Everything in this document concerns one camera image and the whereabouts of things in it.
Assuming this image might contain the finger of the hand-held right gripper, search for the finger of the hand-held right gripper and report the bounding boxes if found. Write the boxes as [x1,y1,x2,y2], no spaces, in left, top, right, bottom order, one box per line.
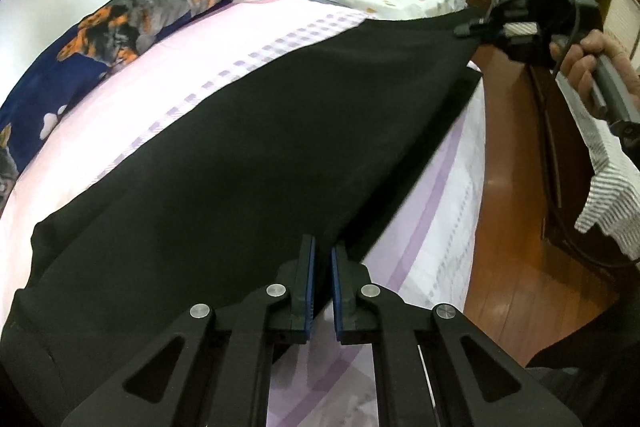
[454,18,541,54]
[487,0,523,25]

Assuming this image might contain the pink purple checked bed sheet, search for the pink purple checked bed sheet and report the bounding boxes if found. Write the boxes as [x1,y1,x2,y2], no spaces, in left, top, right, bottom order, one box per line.
[0,0,488,427]

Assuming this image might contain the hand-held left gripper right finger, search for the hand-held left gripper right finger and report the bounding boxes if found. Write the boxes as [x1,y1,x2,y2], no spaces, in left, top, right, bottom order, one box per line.
[331,243,583,427]

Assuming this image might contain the person's right hand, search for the person's right hand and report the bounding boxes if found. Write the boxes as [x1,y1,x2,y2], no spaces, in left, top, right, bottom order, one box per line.
[550,29,640,118]

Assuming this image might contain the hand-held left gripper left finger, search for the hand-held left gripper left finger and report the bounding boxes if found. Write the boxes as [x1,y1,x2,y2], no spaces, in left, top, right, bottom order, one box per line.
[60,234,317,427]

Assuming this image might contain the person's right forearm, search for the person's right forearm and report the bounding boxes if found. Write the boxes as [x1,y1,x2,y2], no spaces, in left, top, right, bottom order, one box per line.
[554,72,640,254]

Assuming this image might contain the navy cat-print long pillow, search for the navy cat-print long pillow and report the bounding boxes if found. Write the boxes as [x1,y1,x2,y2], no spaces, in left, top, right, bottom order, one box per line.
[0,0,253,214]

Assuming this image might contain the person's leg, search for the person's leg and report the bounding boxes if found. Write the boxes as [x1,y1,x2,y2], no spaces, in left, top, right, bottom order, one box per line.
[522,302,640,427]

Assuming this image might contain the black pants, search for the black pants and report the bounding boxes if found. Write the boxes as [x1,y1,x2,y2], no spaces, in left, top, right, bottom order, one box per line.
[0,4,493,427]

